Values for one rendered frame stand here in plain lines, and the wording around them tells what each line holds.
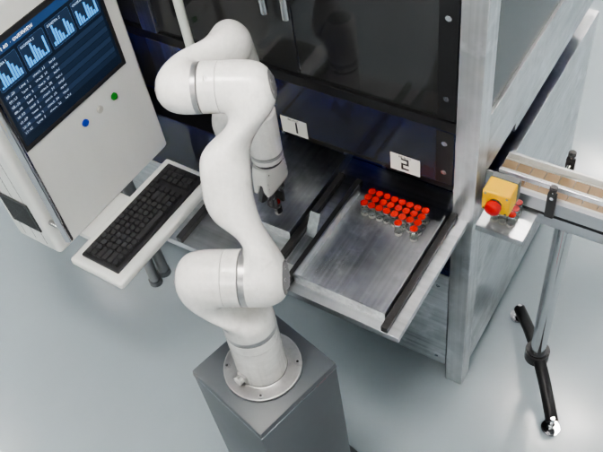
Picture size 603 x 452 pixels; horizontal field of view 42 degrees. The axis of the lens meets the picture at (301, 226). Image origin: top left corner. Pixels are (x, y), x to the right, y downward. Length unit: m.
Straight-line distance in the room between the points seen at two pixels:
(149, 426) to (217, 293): 1.39
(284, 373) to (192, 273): 0.42
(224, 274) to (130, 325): 1.62
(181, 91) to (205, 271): 0.36
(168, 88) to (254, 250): 0.35
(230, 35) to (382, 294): 0.76
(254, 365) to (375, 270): 0.43
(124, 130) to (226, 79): 0.95
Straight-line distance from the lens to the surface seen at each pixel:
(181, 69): 1.50
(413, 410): 2.80
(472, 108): 1.83
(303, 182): 2.23
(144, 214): 2.34
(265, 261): 1.54
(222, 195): 1.51
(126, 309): 3.20
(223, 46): 1.57
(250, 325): 1.68
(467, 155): 1.94
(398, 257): 2.04
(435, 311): 2.53
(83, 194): 2.34
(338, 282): 2.00
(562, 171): 2.15
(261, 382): 1.86
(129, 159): 2.44
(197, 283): 1.58
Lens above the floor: 2.51
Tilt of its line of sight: 50 degrees down
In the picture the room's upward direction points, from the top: 11 degrees counter-clockwise
